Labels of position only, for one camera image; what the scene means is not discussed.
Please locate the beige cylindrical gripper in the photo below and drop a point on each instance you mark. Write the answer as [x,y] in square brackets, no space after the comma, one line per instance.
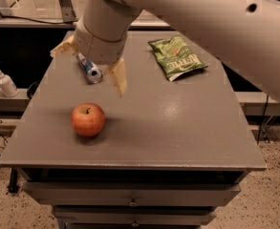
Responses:
[101,49]

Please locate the blue silver redbull can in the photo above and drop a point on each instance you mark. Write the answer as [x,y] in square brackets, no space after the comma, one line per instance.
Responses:
[92,72]

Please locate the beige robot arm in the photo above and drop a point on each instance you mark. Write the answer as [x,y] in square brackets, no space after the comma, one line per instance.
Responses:
[244,34]

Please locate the red apple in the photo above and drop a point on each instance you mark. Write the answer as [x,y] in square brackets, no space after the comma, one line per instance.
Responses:
[88,119]

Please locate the green chip bag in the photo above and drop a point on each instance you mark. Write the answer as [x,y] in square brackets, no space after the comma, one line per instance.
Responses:
[175,57]

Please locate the white pump bottle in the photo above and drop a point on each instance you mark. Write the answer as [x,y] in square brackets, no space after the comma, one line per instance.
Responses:
[7,86]

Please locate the grey drawer cabinet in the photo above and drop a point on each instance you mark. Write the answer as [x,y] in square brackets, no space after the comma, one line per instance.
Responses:
[191,131]

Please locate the upper grey drawer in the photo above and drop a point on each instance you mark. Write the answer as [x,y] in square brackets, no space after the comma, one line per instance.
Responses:
[131,194]

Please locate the grey drawer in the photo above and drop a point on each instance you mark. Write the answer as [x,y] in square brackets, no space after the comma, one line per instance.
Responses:
[133,216]
[131,194]

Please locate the lower grey drawer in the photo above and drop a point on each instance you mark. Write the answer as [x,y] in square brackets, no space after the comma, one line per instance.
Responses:
[133,216]

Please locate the grey metal bracket left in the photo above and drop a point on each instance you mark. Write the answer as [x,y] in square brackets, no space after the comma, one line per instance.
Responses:
[67,11]

